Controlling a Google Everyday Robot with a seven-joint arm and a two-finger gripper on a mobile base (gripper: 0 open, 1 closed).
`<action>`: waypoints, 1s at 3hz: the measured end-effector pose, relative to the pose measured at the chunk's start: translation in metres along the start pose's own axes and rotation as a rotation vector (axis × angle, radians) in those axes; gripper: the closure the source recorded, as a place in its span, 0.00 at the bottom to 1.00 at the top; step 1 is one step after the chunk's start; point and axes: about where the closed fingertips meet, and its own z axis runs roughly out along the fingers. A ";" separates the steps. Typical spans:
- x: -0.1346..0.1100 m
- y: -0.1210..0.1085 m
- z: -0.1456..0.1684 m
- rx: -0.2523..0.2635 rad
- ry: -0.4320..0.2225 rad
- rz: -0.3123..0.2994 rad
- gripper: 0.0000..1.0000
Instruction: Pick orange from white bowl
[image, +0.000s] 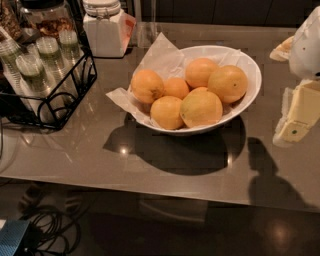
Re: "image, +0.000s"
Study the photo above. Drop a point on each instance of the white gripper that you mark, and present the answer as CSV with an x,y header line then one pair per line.
x,y
306,50

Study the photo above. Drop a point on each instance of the large front orange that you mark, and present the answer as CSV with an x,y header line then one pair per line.
x,y
201,108

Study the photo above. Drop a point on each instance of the white ceramic bowl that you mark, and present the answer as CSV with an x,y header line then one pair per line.
x,y
251,69

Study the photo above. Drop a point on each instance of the small middle orange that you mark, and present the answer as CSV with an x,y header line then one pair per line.
x,y
176,87

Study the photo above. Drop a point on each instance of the white paper liner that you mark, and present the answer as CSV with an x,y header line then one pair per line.
x,y
167,60

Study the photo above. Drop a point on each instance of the white canister with lid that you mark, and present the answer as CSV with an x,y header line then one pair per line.
x,y
108,28

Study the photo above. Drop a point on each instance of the plastic cup stack right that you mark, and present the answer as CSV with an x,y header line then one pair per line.
x,y
71,51

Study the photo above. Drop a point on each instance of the plastic cup stack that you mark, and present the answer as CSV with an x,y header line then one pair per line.
x,y
52,59
35,83
9,52
71,51

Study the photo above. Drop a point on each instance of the plastic cup stack middle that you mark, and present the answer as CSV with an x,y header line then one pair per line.
x,y
52,59

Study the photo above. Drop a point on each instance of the glass jar with snacks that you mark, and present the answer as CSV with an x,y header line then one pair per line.
x,y
48,17

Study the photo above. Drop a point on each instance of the plastic cup stack front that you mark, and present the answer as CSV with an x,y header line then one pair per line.
x,y
35,83

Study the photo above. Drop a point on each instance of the plastic cup stack left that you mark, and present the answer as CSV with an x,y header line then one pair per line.
x,y
9,52

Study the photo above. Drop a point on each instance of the blue box on floor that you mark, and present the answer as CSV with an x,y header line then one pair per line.
x,y
12,234

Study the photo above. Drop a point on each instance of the black wire rack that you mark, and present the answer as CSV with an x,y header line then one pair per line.
x,y
52,107

